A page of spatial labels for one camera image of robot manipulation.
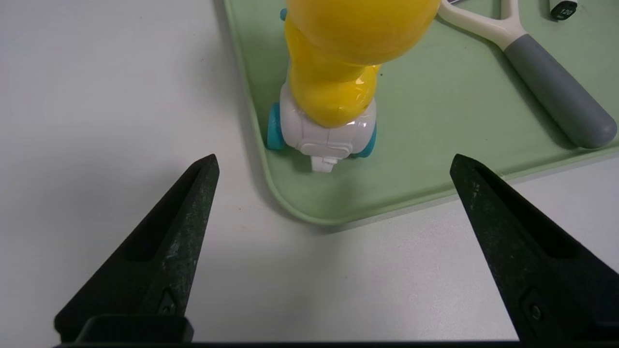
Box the white marker pen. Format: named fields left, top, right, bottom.
left=550, top=0, right=578, bottom=21

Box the yellow duck toy car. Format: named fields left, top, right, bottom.
left=266, top=0, right=442, bottom=173

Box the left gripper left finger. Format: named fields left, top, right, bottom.
left=54, top=154, right=221, bottom=341

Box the grey handled white peeler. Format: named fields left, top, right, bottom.
left=438, top=0, right=618, bottom=149

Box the green plastic tray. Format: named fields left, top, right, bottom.
left=223, top=0, right=619, bottom=227

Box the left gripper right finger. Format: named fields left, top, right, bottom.
left=450, top=154, right=619, bottom=346

